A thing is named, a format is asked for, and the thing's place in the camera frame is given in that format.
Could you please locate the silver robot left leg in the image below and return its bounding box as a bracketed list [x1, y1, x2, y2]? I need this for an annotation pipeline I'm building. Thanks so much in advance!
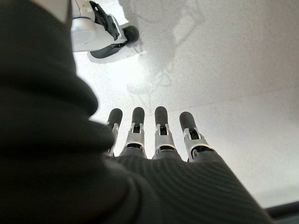
[71, 0, 128, 53]

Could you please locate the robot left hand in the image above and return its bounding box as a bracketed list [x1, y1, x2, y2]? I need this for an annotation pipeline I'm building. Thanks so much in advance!
[0, 0, 275, 224]

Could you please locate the black robot left foot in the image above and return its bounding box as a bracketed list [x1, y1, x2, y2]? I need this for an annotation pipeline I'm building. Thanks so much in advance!
[89, 25, 140, 59]

